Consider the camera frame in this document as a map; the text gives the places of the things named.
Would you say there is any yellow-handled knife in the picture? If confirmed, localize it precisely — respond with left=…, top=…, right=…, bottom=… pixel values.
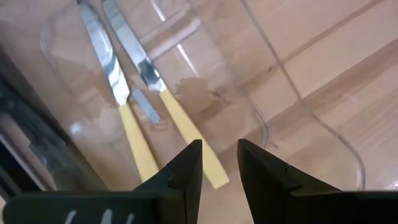
left=102, top=0, right=230, bottom=190
left=77, top=0, right=160, bottom=183

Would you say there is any black aluminium table frame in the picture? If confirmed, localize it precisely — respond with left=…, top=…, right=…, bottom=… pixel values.
left=0, top=46, right=106, bottom=200

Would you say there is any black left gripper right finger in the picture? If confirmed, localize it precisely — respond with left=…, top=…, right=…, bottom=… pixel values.
left=237, top=139, right=340, bottom=224

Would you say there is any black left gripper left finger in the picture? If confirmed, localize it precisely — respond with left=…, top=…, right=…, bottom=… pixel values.
left=133, top=139, right=203, bottom=224

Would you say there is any clear plastic bin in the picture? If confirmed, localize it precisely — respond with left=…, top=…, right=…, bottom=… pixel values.
left=0, top=0, right=368, bottom=194

